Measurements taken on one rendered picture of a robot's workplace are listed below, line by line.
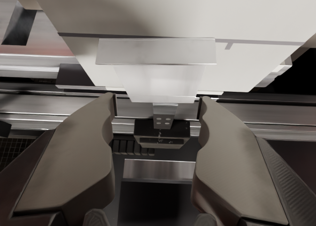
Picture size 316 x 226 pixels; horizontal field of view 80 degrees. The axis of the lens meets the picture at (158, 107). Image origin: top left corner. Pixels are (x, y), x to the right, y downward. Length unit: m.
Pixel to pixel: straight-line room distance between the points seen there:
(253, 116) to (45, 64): 0.45
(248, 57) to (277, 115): 0.38
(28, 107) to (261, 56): 0.51
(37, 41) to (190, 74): 0.19
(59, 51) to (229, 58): 0.19
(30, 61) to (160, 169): 0.20
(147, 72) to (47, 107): 0.39
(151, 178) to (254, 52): 0.16
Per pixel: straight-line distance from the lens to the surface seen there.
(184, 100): 0.25
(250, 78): 0.21
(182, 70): 0.18
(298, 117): 0.58
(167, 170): 0.22
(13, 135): 0.76
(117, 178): 0.73
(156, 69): 0.18
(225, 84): 0.22
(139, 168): 0.22
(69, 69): 0.26
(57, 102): 0.53
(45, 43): 0.27
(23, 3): 0.31
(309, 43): 0.43
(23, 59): 0.29
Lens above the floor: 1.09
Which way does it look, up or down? 19 degrees down
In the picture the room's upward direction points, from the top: 178 degrees counter-clockwise
